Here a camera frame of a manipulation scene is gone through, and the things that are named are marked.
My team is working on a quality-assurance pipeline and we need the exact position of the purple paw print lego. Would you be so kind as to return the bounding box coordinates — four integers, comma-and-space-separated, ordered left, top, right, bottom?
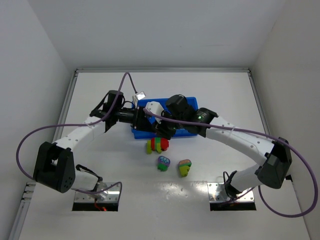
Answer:
157, 155, 171, 172

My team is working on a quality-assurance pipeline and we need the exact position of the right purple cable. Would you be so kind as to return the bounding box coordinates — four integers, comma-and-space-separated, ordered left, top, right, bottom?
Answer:
142, 107, 319, 218

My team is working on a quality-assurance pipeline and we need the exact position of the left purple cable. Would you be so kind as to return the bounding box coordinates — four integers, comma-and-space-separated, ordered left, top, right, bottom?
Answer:
15, 71, 141, 196

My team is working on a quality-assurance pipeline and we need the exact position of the blue divided plastic bin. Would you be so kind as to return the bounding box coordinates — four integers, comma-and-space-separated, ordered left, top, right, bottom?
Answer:
131, 97, 198, 139

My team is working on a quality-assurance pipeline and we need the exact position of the metal base plate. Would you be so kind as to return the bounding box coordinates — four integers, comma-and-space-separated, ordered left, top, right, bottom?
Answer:
72, 182, 122, 212
207, 182, 257, 212

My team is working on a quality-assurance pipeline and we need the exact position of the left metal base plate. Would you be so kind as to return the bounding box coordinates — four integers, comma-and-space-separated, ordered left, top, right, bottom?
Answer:
72, 182, 122, 212

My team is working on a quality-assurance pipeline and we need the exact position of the striped red green lego stack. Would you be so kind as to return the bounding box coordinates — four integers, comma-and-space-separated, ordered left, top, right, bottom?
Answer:
146, 137, 169, 154

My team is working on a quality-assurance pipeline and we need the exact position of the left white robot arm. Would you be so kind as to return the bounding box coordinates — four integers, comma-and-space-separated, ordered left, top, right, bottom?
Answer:
33, 90, 154, 194

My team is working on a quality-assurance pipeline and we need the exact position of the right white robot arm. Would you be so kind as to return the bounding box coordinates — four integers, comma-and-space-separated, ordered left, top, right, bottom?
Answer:
146, 94, 292, 199

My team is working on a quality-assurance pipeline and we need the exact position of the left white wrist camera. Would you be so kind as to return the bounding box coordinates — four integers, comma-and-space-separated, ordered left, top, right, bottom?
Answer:
132, 91, 146, 106

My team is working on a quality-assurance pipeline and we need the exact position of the purple cable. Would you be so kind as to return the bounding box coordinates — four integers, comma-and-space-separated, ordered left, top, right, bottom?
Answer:
15, 71, 141, 196
142, 107, 319, 218

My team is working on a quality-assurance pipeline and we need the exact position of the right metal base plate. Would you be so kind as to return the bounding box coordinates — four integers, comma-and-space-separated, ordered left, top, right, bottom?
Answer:
207, 182, 257, 212

